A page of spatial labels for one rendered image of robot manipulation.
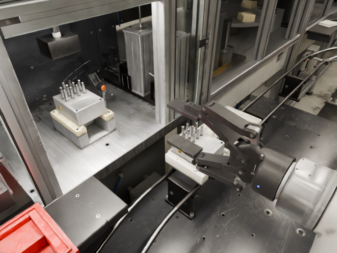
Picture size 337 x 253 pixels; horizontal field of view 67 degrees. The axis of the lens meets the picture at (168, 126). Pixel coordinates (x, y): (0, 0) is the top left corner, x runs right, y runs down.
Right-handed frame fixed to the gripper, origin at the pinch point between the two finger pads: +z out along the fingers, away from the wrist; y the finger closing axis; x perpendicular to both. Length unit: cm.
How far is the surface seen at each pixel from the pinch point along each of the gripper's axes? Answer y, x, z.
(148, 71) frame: -10.6, -27.9, 38.0
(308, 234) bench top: -44, -29, -28
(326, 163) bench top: -44, -65, -23
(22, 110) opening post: 4.0, 19.7, 21.5
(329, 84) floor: -112, -290, 13
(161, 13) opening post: 13.4, -18.6, 22.4
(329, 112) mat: -111, -227, -4
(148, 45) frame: -1.2, -28.5, 38.0
